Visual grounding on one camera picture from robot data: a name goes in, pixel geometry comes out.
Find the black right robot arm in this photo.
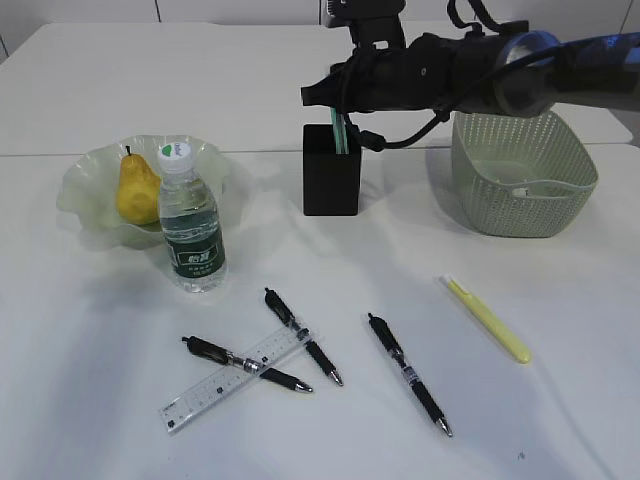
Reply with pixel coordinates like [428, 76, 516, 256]
[301, 31, 639, 118]

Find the clear yellow waste packaging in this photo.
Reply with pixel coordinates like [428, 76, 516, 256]
[511, 184, 547, 198]

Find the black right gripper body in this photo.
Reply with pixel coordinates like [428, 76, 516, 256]
[329, 33, 464, 113]

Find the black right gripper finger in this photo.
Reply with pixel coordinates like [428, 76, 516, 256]
[300, 72, 349, 108]

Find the clear water bottle green label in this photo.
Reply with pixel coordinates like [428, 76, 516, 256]
[157, 142, 227, 293]

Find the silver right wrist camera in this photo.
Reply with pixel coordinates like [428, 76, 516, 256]
[320, 0, 406, 49]

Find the black pen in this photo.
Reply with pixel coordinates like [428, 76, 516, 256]
[368, 313, 453, 438]
[264, 287, 344, 387]
[181, 336, 314, 394]

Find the yellow pear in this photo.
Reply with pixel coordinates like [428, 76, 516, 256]
[116, 145, 161, 226]

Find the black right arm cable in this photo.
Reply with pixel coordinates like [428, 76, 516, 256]
[339, 0, 551, 151]

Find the black square pen holder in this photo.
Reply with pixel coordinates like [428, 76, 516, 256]
[302, 124, 362, 216]

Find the pale green wavy glass plate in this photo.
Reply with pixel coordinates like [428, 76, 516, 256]
[57, 135, 251, 249]

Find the pale green plastic basket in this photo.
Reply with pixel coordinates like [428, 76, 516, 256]
[451, 110, 599, 238]

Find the yellow utility knife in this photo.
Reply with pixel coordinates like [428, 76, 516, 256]
[439, 275, 533, 364]

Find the teal utility knife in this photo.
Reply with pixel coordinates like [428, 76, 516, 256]
[330, 108, 349, 155]

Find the clear plastic ruler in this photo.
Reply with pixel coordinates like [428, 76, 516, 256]
[159, 327, 304, 434]

